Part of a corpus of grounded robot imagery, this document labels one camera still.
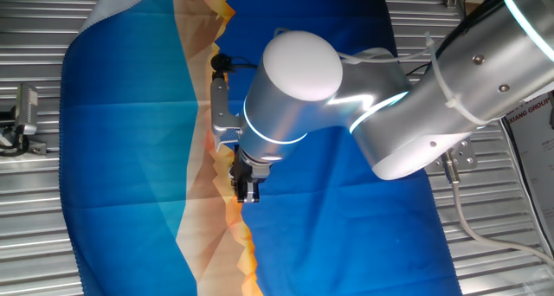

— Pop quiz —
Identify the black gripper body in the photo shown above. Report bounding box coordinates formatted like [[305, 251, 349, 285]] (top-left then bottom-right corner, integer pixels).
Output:
[[229, 147, 272, 183]]

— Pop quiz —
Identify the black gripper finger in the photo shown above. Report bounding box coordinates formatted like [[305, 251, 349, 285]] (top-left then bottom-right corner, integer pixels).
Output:
[[245, 181, 261, 204], [232, 180, 248, 203]]

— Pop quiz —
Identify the white mesh toy goal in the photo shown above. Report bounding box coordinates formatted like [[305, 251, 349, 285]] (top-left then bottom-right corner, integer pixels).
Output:
[[214, 128, 242, 153]]

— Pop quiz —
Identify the blue mountain print cloth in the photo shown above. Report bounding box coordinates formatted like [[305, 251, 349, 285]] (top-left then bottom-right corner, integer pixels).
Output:
[[59, 0, 463, 296]]

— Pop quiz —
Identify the printed cardboard box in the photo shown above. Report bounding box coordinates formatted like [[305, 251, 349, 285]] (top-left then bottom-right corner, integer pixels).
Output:
[[505, 92, 554, 249]]

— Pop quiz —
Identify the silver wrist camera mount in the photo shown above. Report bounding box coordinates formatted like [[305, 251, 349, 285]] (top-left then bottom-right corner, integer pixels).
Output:
[[209, 76, 244, 152]]

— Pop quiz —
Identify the thick grey base cable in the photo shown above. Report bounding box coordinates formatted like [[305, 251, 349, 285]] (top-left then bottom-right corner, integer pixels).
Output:
[[439, 151, 554, 267]]

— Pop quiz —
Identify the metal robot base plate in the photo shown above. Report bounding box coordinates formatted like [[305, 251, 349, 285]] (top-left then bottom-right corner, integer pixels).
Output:
[[426, 138, 478, 175]]

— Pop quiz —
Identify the grey camera on stand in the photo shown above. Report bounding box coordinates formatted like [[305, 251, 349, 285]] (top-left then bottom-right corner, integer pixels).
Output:
[[15, 83, 39, 136]]

